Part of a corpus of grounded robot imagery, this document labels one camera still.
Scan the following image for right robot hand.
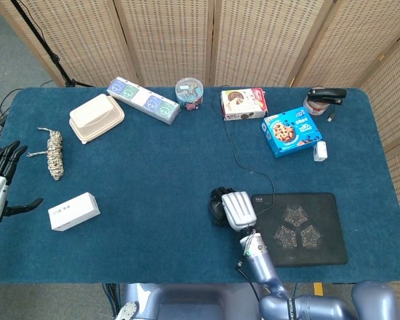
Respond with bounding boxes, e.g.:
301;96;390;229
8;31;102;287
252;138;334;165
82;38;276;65
209;187;257;231

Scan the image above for black computer mouse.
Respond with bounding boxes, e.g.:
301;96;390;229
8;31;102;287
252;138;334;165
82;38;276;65
210;197;225;219

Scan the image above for black mouse pad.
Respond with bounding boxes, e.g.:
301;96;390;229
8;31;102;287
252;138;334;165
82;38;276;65
251;192;349;268

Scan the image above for white cardboard box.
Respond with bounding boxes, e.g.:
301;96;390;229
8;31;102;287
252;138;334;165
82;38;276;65
47;191;101;232

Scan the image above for blue cookie box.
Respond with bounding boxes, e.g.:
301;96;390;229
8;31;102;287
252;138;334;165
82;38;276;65
260;106;323;159

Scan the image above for blue table cloth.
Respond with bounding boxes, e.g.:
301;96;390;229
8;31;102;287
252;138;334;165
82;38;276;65
0;87;400;285

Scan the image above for white red cookie box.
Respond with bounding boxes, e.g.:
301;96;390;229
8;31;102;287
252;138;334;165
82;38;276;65
220;87;269;122

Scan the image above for grey robot torso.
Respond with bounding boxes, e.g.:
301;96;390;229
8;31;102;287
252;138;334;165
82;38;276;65
115;283;264;320

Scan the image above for beige lidded food container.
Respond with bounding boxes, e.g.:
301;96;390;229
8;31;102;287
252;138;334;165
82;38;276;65
69;93;125;145

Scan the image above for red-labelled spread jar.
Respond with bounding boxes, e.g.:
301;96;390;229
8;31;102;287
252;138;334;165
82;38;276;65
302;95;331;117

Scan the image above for clear jar of binder clips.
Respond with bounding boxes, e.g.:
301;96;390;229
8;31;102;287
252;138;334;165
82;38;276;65
175;77;205;111

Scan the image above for black stapler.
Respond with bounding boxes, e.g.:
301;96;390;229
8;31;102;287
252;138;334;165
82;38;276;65
308;87;347;106

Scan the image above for wrapped tissue multipack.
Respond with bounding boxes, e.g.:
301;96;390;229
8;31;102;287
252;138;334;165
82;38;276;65
106;77;181;126

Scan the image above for black tripod stand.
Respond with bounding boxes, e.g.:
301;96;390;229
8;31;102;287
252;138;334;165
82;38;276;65
9;0;94;88

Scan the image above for wicker folding screen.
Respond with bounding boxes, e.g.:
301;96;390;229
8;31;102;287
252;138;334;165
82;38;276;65
0;0;400;320

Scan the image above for thin black cable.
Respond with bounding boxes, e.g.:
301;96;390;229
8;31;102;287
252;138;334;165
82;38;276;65
211;93;337;216

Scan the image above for braided rope bundle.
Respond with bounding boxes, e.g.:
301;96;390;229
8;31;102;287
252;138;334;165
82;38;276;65
26;127;65;181

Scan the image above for black floor cables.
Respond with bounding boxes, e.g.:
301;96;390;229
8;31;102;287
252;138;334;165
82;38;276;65
0;79;54;147

